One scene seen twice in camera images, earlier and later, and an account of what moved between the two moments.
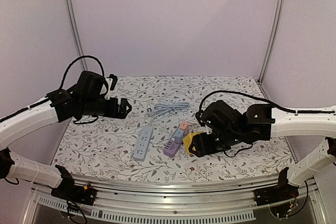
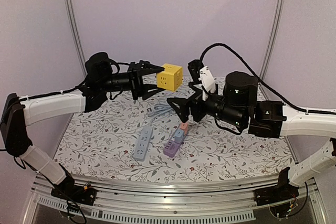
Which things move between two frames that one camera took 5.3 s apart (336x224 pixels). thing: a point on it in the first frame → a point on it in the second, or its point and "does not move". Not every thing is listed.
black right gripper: (205, 144) → (191, 107)
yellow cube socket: (187, 139) → (171, 78)
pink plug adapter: (184, 126) does not move
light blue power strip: (143, 145) does not move
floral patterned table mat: (147, 142) does not move
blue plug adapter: (179, 135) does not move
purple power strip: (171, 148) does not move
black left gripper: (113, 113) → (136, 82)
